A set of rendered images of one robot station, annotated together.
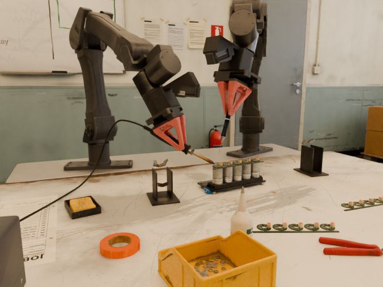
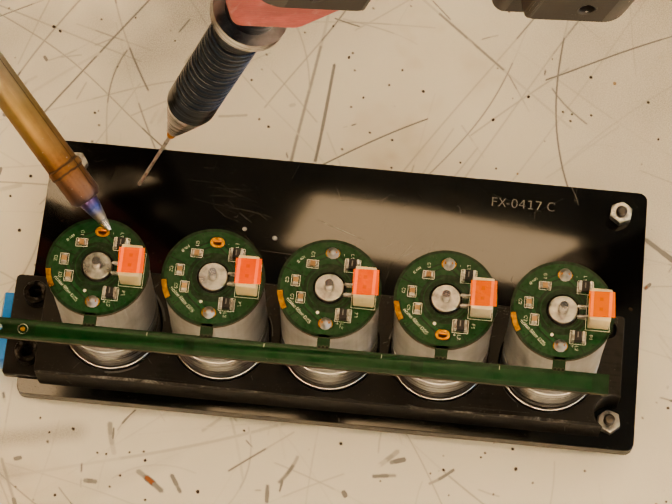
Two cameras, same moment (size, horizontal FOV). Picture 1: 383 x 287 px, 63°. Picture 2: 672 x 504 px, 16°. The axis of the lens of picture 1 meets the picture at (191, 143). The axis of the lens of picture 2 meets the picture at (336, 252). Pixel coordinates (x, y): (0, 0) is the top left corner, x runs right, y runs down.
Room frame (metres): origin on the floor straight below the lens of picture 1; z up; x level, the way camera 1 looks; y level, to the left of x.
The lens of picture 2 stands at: (0.57, -0.22, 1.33)
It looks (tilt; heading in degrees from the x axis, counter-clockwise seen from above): 69 degrees down; 35
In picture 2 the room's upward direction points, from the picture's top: straight up
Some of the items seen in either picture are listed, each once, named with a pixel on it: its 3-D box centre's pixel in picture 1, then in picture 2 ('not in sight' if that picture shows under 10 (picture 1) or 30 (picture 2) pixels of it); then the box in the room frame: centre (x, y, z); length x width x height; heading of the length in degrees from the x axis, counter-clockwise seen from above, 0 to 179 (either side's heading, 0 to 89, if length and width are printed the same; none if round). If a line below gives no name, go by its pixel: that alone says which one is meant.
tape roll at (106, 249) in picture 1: (119, 244); not in sight; (0.44, 0.11, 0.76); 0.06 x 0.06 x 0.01
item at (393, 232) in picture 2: (232, 183); (336, 298); (0.75, -0.10, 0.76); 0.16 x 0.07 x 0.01; 120
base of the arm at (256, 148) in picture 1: (251, 142); not in sight; (1.14, -0.22, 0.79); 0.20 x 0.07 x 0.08; 132
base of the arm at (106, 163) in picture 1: (98, 154); not in sight; (0.93, 0.28, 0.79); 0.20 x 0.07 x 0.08; 97
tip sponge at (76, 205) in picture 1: (82, 206); not in sight; (0.59, 0.22, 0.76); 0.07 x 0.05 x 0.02; 32
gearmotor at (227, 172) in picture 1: (227, 174); (218, 311); (0.72, -0.09, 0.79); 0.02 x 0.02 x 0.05
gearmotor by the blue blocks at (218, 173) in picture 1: (217, 176); (106, 301); (0.70, -0.06, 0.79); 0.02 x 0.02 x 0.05
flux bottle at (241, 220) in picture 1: (241, 218); not in sight; (0.44, -0.08, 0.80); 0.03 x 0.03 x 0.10
